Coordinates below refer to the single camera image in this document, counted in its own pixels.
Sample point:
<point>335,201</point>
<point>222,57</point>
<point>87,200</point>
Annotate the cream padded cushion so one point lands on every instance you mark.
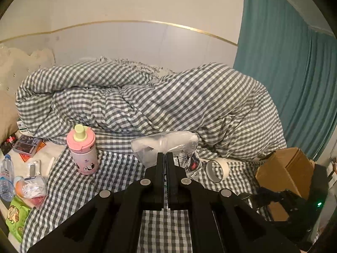
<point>10,110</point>

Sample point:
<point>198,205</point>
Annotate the orange packet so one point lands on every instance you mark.
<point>42,145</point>

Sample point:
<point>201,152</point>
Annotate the dark flat box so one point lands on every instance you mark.
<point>26,145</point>

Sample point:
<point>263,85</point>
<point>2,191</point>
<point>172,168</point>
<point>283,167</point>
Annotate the white headboard with gold trim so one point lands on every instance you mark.
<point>131,44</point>

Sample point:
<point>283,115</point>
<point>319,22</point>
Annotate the brown cardboard box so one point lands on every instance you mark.
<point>287,168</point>

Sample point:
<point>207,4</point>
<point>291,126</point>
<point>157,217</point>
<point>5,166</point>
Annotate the white and green small box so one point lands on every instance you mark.
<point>22,129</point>

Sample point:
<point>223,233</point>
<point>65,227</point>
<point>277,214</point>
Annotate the white and silver plastic bag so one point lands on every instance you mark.
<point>168,142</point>

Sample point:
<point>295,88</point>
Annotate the grey checkered duvet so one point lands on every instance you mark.
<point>158,97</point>

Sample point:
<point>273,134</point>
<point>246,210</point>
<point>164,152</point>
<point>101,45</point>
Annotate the teal curtain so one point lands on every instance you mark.
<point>284,58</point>

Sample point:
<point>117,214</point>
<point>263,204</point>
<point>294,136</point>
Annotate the white tape roll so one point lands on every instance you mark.
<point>223,164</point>

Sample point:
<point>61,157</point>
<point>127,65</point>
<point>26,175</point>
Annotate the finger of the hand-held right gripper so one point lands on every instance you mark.
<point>266,199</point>

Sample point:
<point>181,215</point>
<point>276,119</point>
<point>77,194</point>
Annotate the green snack packet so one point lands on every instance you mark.
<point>17,216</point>

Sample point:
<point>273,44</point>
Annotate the clear plastic water bottle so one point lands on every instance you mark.
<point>6,176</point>

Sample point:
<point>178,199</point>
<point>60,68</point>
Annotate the pink panda print bottle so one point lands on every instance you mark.
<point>84,158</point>

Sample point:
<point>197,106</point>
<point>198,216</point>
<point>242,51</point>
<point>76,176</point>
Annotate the grey checkered bed sheet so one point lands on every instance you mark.
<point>79,195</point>

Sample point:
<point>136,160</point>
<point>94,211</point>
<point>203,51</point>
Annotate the black and red packet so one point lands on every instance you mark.
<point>9,143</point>

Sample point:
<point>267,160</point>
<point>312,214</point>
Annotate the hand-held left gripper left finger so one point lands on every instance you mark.
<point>159,168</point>

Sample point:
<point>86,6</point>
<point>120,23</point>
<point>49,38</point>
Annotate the clear bag of small things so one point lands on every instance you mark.
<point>31,189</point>

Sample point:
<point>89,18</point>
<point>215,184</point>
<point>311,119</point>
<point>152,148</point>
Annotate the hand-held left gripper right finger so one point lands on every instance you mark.
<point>170,168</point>

